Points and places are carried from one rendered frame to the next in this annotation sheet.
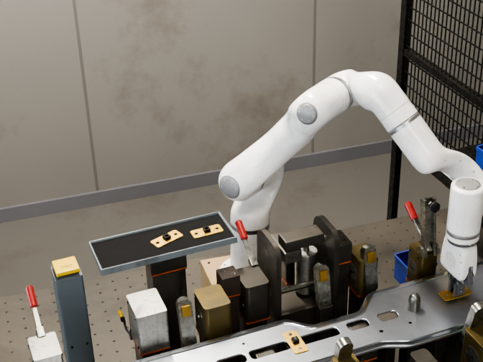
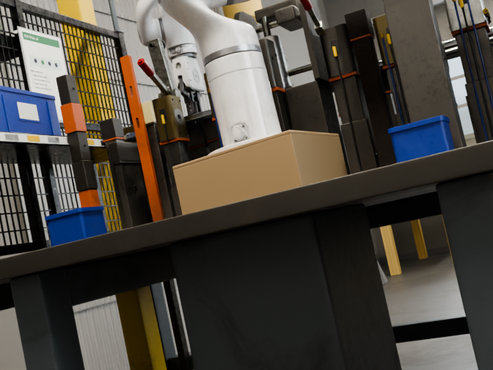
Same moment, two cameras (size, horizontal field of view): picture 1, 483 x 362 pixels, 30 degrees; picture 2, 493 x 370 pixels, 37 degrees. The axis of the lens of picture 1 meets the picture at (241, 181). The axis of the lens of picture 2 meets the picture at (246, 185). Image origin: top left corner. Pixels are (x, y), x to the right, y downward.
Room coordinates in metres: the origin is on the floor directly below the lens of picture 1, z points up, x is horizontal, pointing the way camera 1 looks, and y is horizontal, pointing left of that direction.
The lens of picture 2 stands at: (3.39, 0.97, 0.64)
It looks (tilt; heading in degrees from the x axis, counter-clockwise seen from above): 4 degrees up; 223
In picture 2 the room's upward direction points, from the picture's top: 12 degrees counter-clockwise
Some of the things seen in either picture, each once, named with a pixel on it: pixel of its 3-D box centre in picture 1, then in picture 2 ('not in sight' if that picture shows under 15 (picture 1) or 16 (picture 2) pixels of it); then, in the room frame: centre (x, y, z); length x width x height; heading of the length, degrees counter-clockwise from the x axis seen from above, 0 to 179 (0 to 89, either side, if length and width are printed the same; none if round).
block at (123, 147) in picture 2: not in sight; (132, 191); (1.98, -0.81, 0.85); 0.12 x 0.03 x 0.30; 21
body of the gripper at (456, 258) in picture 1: (460, 253); (186, 73); (1.90, -0.56, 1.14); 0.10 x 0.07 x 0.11; 21
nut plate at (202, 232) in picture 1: (206, 230); not in sight; (2.00, 0.10, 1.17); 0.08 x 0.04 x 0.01; 112
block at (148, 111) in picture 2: not in sight; (161, 166); (2.04, -0.59, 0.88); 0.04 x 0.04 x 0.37; 21
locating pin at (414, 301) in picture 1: (414, 303); not in sight; (1.85, -0.44, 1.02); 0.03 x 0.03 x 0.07
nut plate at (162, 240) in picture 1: (166, 237); not in sight; (1.97, 0.20, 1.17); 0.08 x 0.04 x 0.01; 130
